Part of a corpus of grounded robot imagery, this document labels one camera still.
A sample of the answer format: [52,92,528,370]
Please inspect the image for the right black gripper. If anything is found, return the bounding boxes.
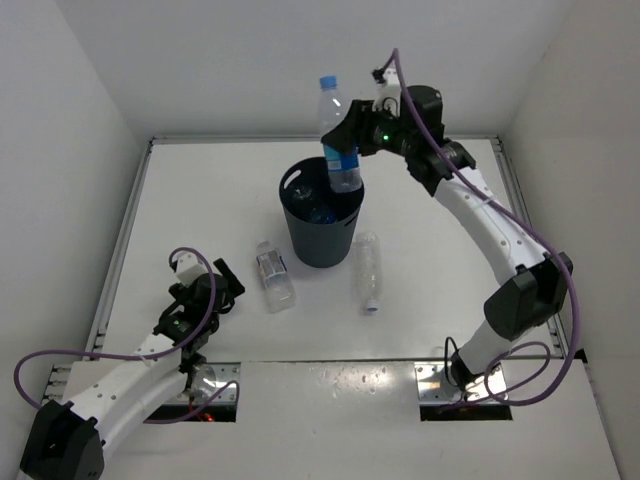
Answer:
[324,99,416,158]

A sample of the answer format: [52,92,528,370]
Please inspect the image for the blue label bottle white cap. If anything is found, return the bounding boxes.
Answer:
[291,185,336,225]

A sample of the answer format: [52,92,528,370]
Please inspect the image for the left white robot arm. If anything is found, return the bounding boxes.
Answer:
[19,249,245,479]

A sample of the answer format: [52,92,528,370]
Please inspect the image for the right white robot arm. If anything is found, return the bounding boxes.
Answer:
[320,85,575,389]

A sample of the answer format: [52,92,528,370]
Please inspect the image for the dark grey plastic bin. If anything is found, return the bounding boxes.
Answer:
[278,157,365,268]

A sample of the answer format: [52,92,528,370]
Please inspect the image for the clear bottle white grey label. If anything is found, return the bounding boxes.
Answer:
[256,241,296,313]

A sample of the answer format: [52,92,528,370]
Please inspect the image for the clear crushed bottle blue cap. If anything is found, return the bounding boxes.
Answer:
[354,231,382,315]

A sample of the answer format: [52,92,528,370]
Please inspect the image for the white front cover board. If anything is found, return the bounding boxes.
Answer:
[103,362,619,479]

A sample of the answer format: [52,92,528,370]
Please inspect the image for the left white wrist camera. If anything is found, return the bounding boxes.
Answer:
[170,252,207,287]

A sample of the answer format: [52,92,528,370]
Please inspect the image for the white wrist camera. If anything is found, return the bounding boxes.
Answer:
[170,252,207,287]
[372,67,402,117]

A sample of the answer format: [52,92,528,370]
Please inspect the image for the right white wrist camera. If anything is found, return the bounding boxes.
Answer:
[372,67,402,117]

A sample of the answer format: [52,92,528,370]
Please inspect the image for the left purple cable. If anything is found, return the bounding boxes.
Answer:
[13,246,241,425]

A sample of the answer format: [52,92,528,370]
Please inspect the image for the purple cable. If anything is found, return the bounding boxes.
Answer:
[374,47,582,407]
[13,246,241,425]

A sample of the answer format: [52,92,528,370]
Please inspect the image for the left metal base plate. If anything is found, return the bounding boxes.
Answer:
[188,363,241,407]

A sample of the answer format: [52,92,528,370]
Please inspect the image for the metal base plate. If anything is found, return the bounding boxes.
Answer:
[188,363,241,407]
[414,361,495,406]

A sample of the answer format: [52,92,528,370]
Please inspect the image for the left aluminium frame rail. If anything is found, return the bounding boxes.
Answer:
[85,137,156,352]

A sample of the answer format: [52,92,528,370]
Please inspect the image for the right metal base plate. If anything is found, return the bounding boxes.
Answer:
[414,361,495,406]

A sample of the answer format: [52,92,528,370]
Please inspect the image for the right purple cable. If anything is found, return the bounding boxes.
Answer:
[374,47,582,407]

